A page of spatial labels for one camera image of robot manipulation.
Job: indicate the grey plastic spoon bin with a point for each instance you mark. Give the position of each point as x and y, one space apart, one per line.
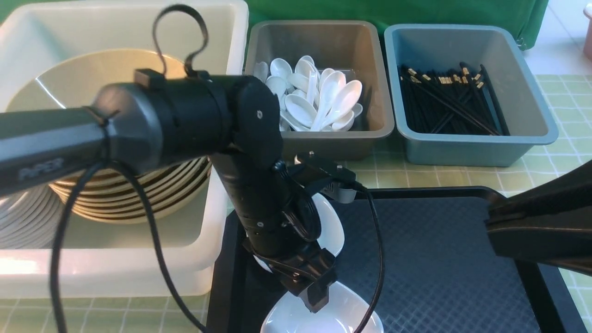
350 46

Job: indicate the black plastic serving tray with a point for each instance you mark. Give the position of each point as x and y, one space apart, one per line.
441 274

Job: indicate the white square dish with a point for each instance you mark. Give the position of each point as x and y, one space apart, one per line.
342 314
332 236

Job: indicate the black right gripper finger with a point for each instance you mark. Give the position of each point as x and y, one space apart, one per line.
550 224

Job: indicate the blue plastic chopstick bin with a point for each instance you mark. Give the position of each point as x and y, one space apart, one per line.
442 47

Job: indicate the stack of tan bowls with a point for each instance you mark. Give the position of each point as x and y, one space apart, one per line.
108 197

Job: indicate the green cloth backdrop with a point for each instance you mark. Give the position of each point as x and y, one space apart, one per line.
522 18

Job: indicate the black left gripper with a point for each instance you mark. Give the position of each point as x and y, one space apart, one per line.
308 272

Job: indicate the large white plastic tub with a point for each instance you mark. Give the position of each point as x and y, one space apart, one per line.
101 259

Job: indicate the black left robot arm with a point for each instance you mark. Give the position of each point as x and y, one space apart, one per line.
153 123

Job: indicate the stack of white dishes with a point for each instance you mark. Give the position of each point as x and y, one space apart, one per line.
28 219

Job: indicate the pile of black chopsticks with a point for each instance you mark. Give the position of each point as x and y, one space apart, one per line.
457 102

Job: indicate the green checkered tablecloth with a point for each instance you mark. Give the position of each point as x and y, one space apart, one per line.
569 99

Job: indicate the pile of white spoons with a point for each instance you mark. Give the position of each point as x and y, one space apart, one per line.
311 99

